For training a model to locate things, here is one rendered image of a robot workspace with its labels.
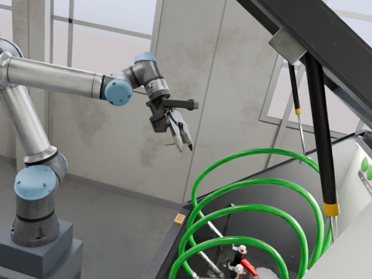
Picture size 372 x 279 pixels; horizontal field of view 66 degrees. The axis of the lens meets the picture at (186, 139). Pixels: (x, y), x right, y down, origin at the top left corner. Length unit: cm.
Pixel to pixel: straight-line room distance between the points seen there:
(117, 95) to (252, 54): 167
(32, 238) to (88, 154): 194
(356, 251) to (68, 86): 76
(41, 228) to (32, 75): 50
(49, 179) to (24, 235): 20
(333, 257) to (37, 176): 87
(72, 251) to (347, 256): 101
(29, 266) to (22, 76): 61
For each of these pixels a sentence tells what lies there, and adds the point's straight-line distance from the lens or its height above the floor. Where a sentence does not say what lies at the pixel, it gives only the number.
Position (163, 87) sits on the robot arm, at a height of 146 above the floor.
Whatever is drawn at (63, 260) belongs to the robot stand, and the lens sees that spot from 120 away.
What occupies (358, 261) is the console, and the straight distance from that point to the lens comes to 38.
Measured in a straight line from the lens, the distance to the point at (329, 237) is 86.
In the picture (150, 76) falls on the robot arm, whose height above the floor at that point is 148.
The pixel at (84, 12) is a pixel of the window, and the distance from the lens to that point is 269.
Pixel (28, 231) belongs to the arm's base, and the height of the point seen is 96.
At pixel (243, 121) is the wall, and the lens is 245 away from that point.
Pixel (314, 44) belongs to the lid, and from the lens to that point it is 33.
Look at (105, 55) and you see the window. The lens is 262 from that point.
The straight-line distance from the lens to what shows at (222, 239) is 58.
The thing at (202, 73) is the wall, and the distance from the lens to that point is 240.
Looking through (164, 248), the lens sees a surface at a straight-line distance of 104.
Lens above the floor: 165
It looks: 21 degrees down
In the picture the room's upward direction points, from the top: 11 degrees clockwise
